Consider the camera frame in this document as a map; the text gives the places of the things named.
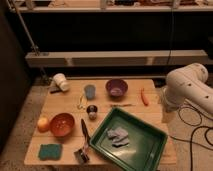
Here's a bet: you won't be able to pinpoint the black handled brush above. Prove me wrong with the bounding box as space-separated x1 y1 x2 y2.
74 120 90 164

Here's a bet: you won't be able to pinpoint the white cup on side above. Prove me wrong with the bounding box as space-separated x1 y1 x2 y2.
53 73 69 92

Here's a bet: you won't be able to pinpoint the light blue cup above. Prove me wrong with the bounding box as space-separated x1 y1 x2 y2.
84 84 96 100

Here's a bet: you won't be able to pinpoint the small dark round toy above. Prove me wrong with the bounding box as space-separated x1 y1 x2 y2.
86 105 98 120

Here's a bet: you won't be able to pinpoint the metal diagonal pole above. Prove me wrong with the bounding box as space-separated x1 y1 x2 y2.
10 0 51 84

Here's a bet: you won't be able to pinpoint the green plastic tray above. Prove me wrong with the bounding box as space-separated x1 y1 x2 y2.
90 108 167 171

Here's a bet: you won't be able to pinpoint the purple bowl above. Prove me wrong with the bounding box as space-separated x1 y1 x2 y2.
105 79 128 97

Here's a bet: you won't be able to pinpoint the orange carrot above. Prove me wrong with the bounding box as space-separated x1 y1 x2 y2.
141 88 149 106

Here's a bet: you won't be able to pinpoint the grey crumpled cloth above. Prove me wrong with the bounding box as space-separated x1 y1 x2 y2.
107 127 129 147

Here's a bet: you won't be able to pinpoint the teal green sponge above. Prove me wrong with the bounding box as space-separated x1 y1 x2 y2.
38 144 62 160

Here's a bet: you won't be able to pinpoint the red bowl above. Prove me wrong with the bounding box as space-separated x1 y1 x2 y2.
50 113 75 137

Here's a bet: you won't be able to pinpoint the yellow orange fruit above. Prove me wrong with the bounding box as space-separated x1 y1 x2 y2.
37 117 49 132

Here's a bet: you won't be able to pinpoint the wooden shelf beam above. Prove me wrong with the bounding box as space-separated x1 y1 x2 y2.
25 50 213 68

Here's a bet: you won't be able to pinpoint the black floor cables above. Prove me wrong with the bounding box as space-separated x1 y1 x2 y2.
169 99 213 171

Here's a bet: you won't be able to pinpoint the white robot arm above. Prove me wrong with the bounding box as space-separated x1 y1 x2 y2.
162 63 213 114

